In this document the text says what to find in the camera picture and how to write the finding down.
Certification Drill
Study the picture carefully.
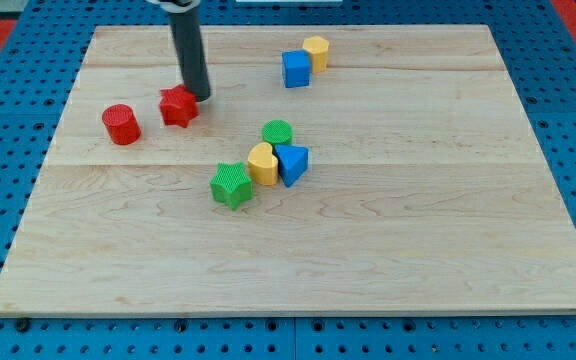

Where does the yellow heart block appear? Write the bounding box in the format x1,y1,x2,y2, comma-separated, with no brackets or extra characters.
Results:
247,142,279,186

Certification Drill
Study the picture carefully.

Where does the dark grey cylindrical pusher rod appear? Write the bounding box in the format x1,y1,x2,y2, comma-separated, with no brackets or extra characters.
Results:
167,3,211,102

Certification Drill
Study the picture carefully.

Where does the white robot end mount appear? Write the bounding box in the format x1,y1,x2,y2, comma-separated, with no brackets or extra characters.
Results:
146,0,201,11

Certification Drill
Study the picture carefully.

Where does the red star block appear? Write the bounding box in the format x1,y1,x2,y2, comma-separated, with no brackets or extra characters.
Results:
159,85,199,128

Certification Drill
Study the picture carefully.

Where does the blue triangle block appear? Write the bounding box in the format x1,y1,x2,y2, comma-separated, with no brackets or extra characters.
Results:
274,145,309,187

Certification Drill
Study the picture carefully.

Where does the yellow hexagon block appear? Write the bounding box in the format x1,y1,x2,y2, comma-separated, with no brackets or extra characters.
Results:
302,36,330,73

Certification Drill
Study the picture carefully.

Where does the green cylinder block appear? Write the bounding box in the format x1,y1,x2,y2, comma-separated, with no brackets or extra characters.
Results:
261,119,293,145

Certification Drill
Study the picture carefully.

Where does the light wooden board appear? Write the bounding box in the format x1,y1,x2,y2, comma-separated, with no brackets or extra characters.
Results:
0,25,576,318

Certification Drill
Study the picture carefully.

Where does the blue cube block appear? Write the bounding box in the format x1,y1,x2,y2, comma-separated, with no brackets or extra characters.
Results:
282,50,311,88

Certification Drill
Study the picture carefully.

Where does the green star block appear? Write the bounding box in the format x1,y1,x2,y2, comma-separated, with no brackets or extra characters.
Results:
210,162,254,211

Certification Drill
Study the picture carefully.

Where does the red cylinder block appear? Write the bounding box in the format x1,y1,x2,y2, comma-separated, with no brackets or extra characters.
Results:
102,104,141,145

